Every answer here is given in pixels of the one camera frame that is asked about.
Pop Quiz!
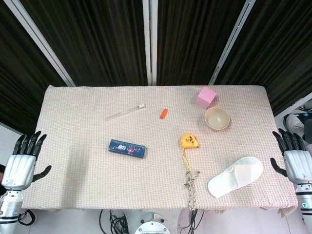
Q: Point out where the clear glass test tube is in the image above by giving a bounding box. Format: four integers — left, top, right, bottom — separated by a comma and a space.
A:
105, 103, 146, 121

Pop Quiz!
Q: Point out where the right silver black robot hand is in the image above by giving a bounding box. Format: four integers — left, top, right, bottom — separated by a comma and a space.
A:
270, 128, 312, 185

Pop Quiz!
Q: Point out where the white metal frame post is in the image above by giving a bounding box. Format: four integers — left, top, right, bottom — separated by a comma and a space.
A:
274, 92, 312, 118
209, 0, 256, 85
142, 0, 158, 85
4, 0, 75, 86

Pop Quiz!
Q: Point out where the black pleated curtain panel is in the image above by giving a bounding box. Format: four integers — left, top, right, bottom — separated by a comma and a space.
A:
0, 0, 66, 137
19, 0, 148, 86
157, 0, 247, 86
215, 0, 312, 117

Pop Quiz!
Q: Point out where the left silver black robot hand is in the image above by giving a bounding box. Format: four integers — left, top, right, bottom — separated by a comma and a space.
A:
1, 131, 52, 192

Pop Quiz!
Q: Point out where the black cable bundle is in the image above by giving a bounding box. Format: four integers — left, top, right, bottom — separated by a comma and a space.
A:
18, 209, 37, 225
98, 209, 130, 234
180, 209, 205, 234

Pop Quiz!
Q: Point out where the blue glasses case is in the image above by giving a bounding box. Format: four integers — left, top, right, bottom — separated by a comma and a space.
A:
108, 139, 149, 159

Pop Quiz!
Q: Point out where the pink woven tablecloth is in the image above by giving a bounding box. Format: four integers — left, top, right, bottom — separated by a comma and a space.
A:
20, 84, 299, 217

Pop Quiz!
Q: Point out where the silver robot base column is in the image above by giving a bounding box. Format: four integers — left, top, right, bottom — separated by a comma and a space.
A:
121, 209, 193, 234

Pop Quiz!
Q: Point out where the braided beige black rope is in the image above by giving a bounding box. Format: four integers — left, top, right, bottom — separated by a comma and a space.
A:
184, 170, 201, 211

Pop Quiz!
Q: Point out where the white disposable slipper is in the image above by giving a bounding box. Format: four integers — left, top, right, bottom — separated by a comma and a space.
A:
207, 156, 264, 199

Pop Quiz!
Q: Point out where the pink foam cube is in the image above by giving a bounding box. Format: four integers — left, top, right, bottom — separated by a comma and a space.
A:
195, 86, 217, 110

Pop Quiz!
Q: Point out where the white rounded background equipment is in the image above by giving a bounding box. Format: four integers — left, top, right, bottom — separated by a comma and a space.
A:
285, 104, 312, 137

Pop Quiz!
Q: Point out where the beige round bowl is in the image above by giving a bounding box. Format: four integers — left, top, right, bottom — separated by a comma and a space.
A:
204, 106, 231, 132

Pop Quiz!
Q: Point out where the yellow tape measure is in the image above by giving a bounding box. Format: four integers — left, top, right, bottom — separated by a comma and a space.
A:
180, 132, 200, 174

